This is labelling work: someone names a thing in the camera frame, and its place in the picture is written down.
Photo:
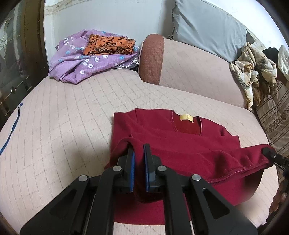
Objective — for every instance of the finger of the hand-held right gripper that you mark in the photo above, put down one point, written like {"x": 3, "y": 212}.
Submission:
{"x": 268, "y": 152}

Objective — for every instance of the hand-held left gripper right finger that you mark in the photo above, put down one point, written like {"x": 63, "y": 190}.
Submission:
{"x": 147, "y": 171}

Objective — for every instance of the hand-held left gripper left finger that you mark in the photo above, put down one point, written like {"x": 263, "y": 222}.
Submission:
{"x": 132, "y": 171}

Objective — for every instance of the dark red sweater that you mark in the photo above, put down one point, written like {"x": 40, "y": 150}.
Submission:
{"x": 203, "y": 158}

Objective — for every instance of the brown striped pillow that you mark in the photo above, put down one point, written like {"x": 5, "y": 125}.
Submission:
{"x": 273, "y": 117}

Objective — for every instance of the beige floral crumpled blanket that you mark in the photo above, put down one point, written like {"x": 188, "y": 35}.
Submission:
{"x": 246, "y": 74}

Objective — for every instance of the pink quilted bolster cushion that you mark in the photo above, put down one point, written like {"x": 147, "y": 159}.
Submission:
{"x": 192, "y": 72}

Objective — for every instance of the purple floral cloth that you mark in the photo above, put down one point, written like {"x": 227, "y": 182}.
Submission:
{"x": 72, "y": 65}

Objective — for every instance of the orange black floral cloth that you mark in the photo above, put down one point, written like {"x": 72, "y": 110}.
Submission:
{"x": 108, "y": 45}

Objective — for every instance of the grey pillow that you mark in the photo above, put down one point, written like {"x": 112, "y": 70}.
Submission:
{"x": 207, "y": 27}

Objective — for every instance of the dark wooden glass door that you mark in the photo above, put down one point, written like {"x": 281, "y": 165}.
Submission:
{"x": 20, "y": 52}

